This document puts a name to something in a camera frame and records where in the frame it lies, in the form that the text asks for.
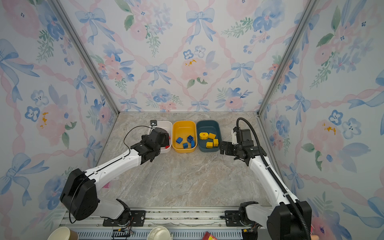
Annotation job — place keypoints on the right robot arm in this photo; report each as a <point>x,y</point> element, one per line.
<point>288,218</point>

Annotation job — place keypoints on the yellow plastic container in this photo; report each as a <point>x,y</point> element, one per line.
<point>183,129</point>

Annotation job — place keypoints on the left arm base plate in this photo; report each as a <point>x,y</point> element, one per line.
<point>127,219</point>

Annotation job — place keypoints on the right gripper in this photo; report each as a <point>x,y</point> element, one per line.
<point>223,147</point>

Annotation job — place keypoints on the red packet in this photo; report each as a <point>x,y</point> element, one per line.
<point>209,236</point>

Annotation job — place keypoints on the white bowl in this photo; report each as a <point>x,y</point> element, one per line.
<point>160,233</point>

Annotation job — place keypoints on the right aluminium corner post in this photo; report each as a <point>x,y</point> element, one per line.
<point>291,47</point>

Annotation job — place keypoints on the yellow duck lego piece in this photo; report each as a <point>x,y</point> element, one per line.
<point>203,136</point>

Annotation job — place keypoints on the aluminium mounting rail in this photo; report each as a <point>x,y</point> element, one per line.
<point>172,218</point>

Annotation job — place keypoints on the yellow lego brick cube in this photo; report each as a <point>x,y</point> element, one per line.
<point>209,145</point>

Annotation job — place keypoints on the dark teal plastic container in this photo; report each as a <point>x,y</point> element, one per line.
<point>208,126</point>

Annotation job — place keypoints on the paper cup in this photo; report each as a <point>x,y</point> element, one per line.
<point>63,233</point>

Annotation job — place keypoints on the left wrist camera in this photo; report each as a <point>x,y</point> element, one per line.
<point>153,123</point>

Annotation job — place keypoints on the pink lego brick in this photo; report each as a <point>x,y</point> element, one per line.
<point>106,186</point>

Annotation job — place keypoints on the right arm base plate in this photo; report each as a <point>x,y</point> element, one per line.
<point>233,219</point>

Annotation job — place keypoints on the yellow lego brick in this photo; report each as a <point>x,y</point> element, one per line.
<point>215,142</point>
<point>211,136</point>

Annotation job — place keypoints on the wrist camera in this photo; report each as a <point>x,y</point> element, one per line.
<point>240,135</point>
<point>153,123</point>

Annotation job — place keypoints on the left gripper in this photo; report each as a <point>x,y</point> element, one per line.
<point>145,139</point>

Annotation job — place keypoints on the aluminium corner post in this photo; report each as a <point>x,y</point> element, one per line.
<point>81,49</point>
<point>291,47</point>

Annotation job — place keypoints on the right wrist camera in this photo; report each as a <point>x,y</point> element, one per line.
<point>240,135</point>

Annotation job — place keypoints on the left aluminium corner post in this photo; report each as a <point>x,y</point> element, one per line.
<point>81,49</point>

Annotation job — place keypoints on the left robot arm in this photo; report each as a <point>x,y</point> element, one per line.
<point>80,194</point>

